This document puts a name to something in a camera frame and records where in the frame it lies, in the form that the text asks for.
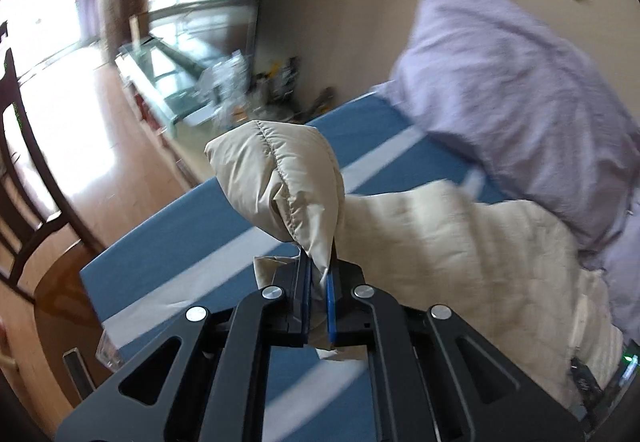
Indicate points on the lavender pillow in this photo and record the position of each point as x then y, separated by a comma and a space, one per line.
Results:
625, 272
510, 87

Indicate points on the glass top cabinet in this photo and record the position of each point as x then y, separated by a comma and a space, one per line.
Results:
165, 72

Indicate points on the clear drinking glass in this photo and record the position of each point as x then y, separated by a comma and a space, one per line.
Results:
110, 353

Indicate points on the upper lavender pillow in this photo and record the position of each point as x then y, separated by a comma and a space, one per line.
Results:
625, 272

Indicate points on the clutter of small items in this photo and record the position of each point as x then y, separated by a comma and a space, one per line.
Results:
270, 82

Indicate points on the dark wooden chair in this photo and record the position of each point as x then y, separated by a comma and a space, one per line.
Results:
30, 202

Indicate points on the blue white striped bed sheet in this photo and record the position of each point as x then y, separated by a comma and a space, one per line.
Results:
190, 227

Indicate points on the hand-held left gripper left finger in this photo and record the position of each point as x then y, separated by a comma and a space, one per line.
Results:
303, 307

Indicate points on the dark wooden table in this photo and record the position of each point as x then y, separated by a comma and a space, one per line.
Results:
65, 302

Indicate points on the beige puffer jacket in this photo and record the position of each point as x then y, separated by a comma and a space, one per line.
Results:
450, 247

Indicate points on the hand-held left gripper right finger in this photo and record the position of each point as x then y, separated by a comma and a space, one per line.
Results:
331, 307

